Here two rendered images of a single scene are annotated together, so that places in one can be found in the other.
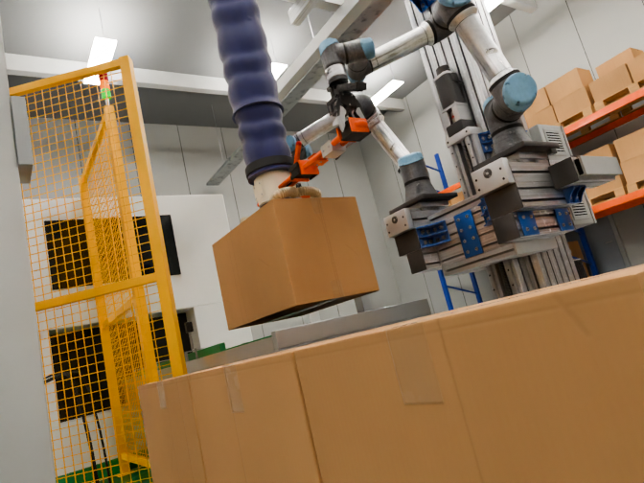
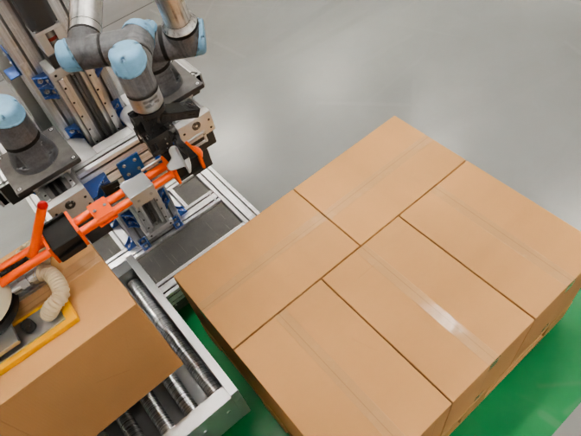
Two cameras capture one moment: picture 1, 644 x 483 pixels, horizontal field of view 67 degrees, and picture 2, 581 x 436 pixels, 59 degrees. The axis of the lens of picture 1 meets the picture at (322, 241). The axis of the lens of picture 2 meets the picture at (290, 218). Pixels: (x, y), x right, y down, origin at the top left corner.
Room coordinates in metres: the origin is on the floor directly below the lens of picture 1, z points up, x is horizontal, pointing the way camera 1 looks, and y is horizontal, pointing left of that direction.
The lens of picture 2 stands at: (1.23, 0.78, 2.17)
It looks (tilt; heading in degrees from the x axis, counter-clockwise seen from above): 52 degrees down; 276
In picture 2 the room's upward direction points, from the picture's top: 12 degrees counter-clockwise
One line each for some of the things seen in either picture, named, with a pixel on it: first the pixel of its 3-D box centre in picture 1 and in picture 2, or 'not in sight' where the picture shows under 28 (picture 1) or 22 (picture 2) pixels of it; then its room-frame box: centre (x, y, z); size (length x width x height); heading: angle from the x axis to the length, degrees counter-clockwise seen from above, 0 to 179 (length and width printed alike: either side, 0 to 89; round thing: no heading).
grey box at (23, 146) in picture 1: (21, 141); not in sight; (1.85, 1.11, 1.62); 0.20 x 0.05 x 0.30; 36
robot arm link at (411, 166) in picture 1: (412, 168); (5, 120); (2.16, -0.48, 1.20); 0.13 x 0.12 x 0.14; 164
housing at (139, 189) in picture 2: (333, 149); (138, 190); (1.70, -0.12, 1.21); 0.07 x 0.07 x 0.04; 35
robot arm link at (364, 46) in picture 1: (358, 53); (130, 45); (1.62, -0.29, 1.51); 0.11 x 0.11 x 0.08; 1
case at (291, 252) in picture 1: (289, 265); (36, 358); (2.08, 0.16, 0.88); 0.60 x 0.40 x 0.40; 37
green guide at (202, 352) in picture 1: (166, 368); not in sight; (2.86, 1.05, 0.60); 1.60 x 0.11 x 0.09; 36
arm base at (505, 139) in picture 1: (510, 142); (156, 73); (1.75, -0.77, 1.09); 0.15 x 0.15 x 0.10
